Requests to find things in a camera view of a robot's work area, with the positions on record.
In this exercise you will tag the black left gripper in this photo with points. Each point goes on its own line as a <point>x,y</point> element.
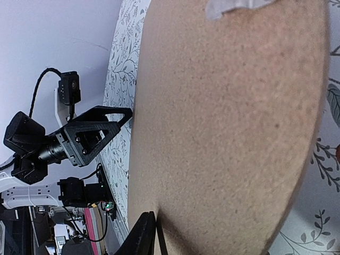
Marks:
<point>84,137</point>

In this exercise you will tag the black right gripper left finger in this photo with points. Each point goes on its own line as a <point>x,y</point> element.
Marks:
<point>141,239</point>

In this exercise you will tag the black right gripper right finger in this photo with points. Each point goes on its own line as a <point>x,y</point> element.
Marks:
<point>162,244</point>

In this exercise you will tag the brown backing board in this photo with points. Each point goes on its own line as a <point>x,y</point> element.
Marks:
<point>226,115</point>

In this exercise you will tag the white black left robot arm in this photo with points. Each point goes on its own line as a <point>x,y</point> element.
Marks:
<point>33,151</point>

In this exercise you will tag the floral patterned table mat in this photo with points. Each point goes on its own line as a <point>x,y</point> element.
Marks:
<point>312,224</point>

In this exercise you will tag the aluminium front rail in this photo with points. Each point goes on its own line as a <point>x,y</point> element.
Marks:
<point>118,222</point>

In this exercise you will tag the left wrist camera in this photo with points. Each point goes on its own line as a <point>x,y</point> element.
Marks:
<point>66,96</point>

